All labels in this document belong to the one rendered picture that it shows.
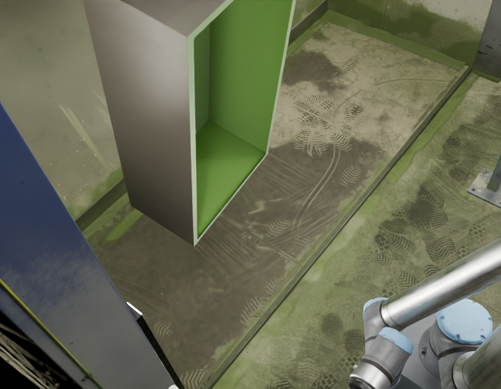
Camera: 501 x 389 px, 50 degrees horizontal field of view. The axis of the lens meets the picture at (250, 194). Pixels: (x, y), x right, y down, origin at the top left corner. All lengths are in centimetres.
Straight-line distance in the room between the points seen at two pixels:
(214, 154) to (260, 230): 52
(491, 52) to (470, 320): 228
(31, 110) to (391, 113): 203
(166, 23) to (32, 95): 162
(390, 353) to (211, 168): 143
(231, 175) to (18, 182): 177
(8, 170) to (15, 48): 214
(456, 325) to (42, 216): 121
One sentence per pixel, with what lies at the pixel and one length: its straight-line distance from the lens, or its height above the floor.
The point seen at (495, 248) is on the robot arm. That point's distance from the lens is 132.
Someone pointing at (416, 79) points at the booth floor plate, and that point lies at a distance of 367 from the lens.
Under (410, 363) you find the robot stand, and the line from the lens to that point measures 193.
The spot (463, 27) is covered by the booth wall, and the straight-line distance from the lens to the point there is 369.
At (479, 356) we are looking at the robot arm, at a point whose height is 107.
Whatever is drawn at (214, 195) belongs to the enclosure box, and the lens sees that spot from 248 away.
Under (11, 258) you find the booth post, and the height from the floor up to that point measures 173.
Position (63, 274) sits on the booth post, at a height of 161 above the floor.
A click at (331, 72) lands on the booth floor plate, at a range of 368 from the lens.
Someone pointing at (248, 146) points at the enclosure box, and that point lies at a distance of 264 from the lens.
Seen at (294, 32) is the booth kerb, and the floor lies 13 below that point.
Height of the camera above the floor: 243
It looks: 52 degrees down
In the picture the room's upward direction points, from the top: 9 degrees counter-clockwise
